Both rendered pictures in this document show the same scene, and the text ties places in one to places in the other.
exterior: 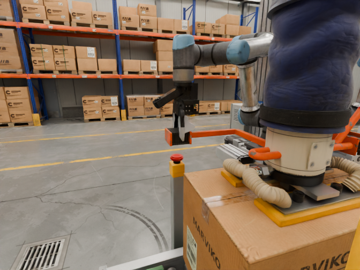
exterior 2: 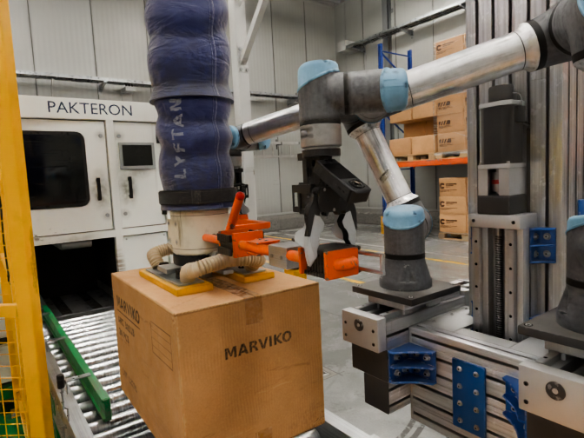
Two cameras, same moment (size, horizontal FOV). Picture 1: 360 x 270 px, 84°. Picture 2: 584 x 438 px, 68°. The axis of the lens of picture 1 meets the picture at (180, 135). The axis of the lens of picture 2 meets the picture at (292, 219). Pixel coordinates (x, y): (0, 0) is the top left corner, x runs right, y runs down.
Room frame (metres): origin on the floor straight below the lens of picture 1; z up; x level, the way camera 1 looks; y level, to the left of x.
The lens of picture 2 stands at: (0.46, -1.67, 1.37)
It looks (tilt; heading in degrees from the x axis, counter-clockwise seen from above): 5 degrees down; 73
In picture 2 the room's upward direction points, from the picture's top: 3 degrees counter-clockwise
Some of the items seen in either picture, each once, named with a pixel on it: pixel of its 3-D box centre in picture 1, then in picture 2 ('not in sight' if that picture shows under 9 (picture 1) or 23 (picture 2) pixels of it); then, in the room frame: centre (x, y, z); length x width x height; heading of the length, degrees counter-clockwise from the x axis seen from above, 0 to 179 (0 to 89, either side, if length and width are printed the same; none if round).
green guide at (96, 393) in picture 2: not in sight; (58, 347); (-0.05, 0.67, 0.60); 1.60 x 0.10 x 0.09; 109
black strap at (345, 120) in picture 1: (299, 112); (199, 195); (0.58, -0.35, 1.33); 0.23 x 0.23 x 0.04
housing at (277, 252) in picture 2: not in sight; (288, 255); (0.72, -0.80, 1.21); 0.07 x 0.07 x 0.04; 17
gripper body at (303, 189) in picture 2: not in sight; (320, 182); (0.75, -0.90, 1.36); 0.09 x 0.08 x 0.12; 108
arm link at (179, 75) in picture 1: (182, 76); (232, 162); (0.75, -0.01, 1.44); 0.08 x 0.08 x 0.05
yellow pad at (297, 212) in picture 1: (316, 196); (172, 274); (0.49, -0.38, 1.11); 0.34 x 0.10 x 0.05; 107
